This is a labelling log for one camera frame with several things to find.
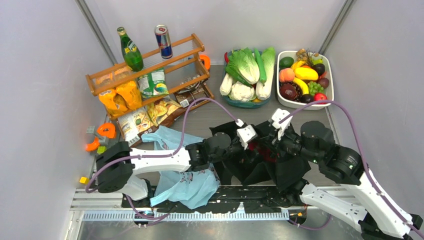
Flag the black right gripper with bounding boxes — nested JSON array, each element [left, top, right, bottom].
[[257, 122, 320, 163]]

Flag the black tote bag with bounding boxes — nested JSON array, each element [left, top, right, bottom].
[[213, 121, 311, 193]]

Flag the light blue plastic bag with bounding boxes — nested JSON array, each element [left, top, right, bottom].
[[141, 126, 220, 210]]

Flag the brown snack packet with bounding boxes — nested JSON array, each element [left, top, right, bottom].
[[173, 78, 215, 109]]

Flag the green lettuce leaf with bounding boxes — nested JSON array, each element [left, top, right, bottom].
[[227, 47, 260, 85]]

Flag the red chili pepper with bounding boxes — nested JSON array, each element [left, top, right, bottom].
[[224, 52, 229, 64]]

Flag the pink red snack packet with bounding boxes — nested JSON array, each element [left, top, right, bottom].
[[248, 141, 277, 163]]

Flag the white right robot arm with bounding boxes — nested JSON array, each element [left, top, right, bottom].
[[270, 119, 424, 240]]

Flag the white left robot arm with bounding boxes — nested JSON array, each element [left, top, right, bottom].
[[88, 129, 255, 207]]

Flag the white fruit basket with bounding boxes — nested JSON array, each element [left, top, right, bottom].
[[276, 48, 335, 109]]

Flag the dark plum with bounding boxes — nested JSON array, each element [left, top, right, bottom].
[[300, 94, 314, 104]]

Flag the red apple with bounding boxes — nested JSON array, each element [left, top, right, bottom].
[[314, 92, 328, 105]]

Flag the teal vegetable basket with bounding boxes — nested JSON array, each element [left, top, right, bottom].
[[221, 49, 272, 109]]

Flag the green grapes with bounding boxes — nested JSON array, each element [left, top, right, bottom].
[[307, 81, 325, 97]]

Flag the yellow banana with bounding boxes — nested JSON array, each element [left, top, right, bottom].
[[293, 77, 310, 95]]

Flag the white cauliflower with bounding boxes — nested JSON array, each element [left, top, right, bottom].
[[228, 82, 256, 102]]

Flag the barbecue chips bag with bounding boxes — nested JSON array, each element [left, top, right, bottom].
[[146, 97, 185, 128]]

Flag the yellow mango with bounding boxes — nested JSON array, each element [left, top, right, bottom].
[[294, 67, 319, 81]]

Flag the napa cabbage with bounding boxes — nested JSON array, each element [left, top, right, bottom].
[[255, 46, 276, 101]]

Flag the peach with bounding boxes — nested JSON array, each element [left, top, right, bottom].
[[278, 67, 295, 83]]

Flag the green avocado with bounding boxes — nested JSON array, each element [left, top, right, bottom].
[[278, 56, 295, 69]]

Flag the wooden shelf rack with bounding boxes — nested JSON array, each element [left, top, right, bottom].
[[85, 33, 215, 121]]

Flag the white brown snack bag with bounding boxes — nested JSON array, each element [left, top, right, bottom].
[[117, 107, 155, 147]]

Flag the green white snack bag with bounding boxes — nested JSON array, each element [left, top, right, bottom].
[[137, 67, 169, 99]]

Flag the orange snack bag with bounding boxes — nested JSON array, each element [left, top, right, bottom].
[[98, 80, 142, 117]]

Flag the orange toy arch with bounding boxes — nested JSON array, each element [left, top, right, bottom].
[[96, 122, 117, 139]]

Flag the green glass bottle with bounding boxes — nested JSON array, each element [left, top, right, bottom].
[[117, 26, 144, 72]]

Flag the blue red drink can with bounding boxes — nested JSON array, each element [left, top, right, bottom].
[[154, 24, 173, 59]]

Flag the yellow toy block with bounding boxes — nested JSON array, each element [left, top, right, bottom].
[[79, 176, 90, 185]]

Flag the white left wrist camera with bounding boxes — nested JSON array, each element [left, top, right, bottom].
[[236, 125, 258, 150]]

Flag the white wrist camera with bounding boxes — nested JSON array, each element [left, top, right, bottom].
[[269, 108, 293, 140], [236, 125, 258, 150]]

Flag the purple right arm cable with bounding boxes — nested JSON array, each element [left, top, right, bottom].
[[279, 99, 424, 239]]

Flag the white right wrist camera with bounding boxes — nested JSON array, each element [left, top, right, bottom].
[[269, 108, 293, 140]]

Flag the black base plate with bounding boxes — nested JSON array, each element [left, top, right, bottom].
[[133, 185, 308, 214]]

